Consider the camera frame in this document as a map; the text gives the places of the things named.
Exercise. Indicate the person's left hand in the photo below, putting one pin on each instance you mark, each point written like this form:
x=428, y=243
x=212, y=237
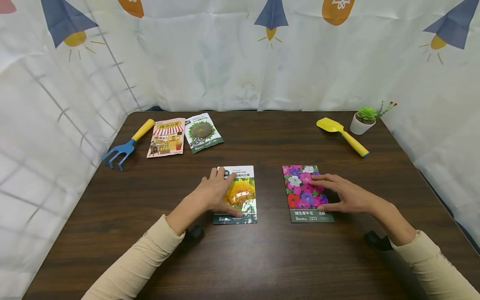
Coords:
x=213, y=195

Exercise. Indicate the person's left forearm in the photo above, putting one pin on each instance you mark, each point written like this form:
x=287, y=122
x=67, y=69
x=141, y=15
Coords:
x=144, y=258

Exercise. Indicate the small potted succulent plant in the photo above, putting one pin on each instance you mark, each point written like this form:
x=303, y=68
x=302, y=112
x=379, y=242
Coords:
x=365, y=117

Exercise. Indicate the mixed flowers seed packet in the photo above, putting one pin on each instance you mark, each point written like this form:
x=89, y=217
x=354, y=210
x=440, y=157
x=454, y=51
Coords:
x=302, y=189

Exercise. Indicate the black wrist band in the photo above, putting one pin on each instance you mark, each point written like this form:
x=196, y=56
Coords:
x=378, y=241
x=193, y=233

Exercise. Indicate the shop print seed packet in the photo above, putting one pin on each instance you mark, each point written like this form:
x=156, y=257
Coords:
x=167, y=137

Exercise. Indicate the person's right hand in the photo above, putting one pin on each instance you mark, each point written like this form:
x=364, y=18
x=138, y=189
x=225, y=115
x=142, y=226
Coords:
x=348, y=195

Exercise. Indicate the yellow sunflower seed packet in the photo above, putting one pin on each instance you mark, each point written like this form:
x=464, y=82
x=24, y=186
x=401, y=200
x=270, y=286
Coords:
x=243, y=196

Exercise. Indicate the dark sunflower seed packet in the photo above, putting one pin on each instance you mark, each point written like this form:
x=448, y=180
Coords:
x=202, y=132

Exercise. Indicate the yellow trowel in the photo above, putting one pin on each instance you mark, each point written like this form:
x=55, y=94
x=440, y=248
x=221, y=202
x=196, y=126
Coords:
x=343, y=134

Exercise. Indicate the person's right forearm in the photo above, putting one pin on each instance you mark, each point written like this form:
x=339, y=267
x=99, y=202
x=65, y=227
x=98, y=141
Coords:
x=416, y=250

